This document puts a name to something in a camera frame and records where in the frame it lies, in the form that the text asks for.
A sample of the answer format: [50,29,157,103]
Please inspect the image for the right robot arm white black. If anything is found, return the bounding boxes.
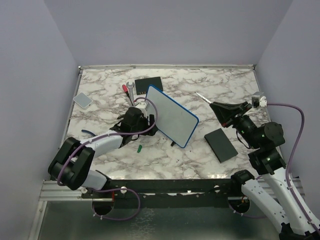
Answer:
[209,97,320,240]

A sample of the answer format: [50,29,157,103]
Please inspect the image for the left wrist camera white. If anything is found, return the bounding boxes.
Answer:
[135,101,149,118]

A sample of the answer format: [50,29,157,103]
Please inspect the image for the blue framed whiteboard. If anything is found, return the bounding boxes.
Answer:
[145,85,200,148]

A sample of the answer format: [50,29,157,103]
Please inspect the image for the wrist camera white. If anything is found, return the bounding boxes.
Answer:
[135,101,149,118]
[251,91,268,108]

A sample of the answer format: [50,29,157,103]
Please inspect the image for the black handled pliers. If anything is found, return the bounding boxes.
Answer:
[117,114,125,120]

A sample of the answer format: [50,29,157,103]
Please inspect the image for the small white square device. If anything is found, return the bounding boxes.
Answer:
[73,92,93,109]

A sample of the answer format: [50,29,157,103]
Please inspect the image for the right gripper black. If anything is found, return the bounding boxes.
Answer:
[211,100,261,148]

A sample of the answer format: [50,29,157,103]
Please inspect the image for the black network switch box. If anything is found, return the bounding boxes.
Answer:
[134,76,163,95]

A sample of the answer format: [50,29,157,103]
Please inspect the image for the black rectangular block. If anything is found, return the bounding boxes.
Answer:
[204,128,238,163]

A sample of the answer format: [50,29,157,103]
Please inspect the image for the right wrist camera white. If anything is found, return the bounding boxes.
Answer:
[251,91,268,108]

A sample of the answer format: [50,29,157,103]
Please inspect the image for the silver wrench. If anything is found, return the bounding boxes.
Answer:
[126,81,135,107]

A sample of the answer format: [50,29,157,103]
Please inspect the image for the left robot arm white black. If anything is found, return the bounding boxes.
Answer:
[48,107,159,198]

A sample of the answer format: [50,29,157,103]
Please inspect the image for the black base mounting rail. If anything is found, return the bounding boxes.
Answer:
[81,178,243,209]

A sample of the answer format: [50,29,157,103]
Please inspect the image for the white marker pen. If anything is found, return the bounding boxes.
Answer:
[195,92,211,104]

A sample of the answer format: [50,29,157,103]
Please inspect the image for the green marker cap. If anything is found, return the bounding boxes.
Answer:
[137,144,143,153]

